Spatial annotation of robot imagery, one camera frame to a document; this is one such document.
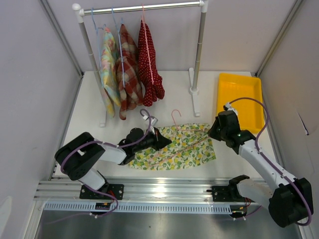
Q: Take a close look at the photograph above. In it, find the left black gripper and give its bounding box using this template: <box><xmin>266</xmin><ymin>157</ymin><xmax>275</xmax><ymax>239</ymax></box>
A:
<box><xmin>133</xmin><ymin>126</ymin><xmax>171</xmax><ymax>153</ymax></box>

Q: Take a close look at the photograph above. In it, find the lemon print cloth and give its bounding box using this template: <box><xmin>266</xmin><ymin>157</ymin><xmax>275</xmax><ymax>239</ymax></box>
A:
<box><xmin>127</xmin><ymin>122</ymin><xmax>216</xmax><ymax>172</ymax></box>

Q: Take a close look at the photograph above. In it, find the pink wire hanger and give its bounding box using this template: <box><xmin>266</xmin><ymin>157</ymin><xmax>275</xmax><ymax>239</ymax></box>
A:
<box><xmin>147</xmin><ymin>109</ymin><xmax>212</xmax><ymax>166</ymax></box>
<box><xmin>142</xmin><ymin>4</ymin><xmax>154</xmax><ymax>85</ymax></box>

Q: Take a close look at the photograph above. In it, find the red polka dot skirt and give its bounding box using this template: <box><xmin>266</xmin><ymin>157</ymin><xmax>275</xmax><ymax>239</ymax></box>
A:
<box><xmin>138</xmin><ymin>20</ymin><xmax>165</xmax><ymax>107</ymax></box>

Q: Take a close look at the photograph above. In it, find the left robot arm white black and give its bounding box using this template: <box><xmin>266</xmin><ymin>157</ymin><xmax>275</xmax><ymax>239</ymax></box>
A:
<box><xmin>54</xmin><ymin>128</ymin><xmax>172</xmax><ymax>199</ymax></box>

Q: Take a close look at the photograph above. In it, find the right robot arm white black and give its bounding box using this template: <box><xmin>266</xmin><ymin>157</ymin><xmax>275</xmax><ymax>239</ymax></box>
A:
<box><xmin>208</xmin><ymin>111</ymin><xmax>314</xmax><ymax>228</ymax></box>

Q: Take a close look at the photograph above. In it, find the yellow plastic tray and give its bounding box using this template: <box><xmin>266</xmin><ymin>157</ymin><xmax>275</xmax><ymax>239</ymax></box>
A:
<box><xmin>216</xmin><ymin>73</ymin><xmax>264</xmax><ymax>134</ymax></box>

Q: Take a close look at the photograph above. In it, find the red plaid garment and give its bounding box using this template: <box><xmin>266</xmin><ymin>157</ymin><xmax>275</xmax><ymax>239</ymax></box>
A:
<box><xmin>116</xmin><ymin>24</ymin><xmax>144</xmax><ymax>120</ymax></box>

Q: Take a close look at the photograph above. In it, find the pastel floral garment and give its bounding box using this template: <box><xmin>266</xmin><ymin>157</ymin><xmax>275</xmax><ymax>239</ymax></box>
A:
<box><xmin>100</xmin><ymin>27</ymin><xmax>121</xmax><ymax>117</ymax></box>

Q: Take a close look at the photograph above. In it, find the clothes rack metal white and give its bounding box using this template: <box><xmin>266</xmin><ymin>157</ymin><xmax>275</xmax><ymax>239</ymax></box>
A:
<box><xmin>72</xmin><ymin>0</ymin><xmax>209</xmax><ymax>117</ymax></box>

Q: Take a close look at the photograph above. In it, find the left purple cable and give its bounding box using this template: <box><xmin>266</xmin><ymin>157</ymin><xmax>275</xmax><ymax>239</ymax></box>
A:
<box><xmin>60</xmin><ymin>108</ymin><xmax>153</xmax><ymax>175</ymax></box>

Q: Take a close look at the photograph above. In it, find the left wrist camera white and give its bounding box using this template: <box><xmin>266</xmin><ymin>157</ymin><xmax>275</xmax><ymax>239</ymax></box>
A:
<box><xmin>143</xmin><ymin>115</ymin><xmax>158</xmax><ymax>127</ymax></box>

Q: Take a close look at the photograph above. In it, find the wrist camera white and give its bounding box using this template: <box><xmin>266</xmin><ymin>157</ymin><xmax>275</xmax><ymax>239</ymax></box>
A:
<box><xmin>223</xmin><ymin>102</ymin><xmax>238</xmax><ymax>116</ymax></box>
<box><xmin>143</xmin><ymin>115</ymin><xmax>158</xmax><ymax>127</ymax></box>

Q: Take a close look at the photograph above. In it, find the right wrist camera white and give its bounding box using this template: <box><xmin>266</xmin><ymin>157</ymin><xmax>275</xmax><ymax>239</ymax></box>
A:
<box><xmin>223</xmin><ymin>102</ymin><xmax>238</xmax><ymax>116</ymax></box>

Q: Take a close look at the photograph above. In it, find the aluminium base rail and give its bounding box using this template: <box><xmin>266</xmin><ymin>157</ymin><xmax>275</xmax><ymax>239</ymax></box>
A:
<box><xmin>32</xmin><ymin>177</ymin><xmax>229</xmax><ymax>204</ymax></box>

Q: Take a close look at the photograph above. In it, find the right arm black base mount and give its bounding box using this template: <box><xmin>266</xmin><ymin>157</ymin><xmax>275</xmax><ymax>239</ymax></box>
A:
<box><xmin>206</xmin><ymin>186</ymin><xmax>246</xmax><ymax>203</ymax></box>

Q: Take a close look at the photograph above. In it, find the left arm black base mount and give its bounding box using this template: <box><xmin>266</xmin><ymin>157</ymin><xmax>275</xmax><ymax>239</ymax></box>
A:
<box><xmin>79</xmin><ymin>184</ymin><xmax>124</xmax><ymax>200</ymax></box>

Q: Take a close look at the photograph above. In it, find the white slotted cable duct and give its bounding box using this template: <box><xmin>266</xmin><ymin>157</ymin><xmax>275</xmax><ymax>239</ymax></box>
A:
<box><xmin>44</xmin><ymin>201</ymin><xmax>232</xmax><ymax>215</ymax></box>

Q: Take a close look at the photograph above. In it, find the blue wire hanger right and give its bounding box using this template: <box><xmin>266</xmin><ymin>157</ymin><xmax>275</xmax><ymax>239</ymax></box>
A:
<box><xmin>110</xmin><ymin>7</ymin><xmax>127</xmax><ymax>88</ymax></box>

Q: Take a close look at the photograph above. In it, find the blue wire hanger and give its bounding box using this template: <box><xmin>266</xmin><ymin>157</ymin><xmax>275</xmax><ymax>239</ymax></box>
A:
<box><xmin>91</xmin><ymin>7</ymin><xmax>104</xmax><ymax>71</ymax></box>
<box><xmin>110</xmin><ymin>7</ymin><xmax>127</xmax><ymax>88</ymax></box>

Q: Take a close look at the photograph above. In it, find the blue wire hanger left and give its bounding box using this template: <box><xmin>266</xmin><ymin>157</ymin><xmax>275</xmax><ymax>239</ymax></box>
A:
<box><xmin>91</xmin><ymin>7</ymin><xmax>104</xmax><ymax>71</ymax></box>

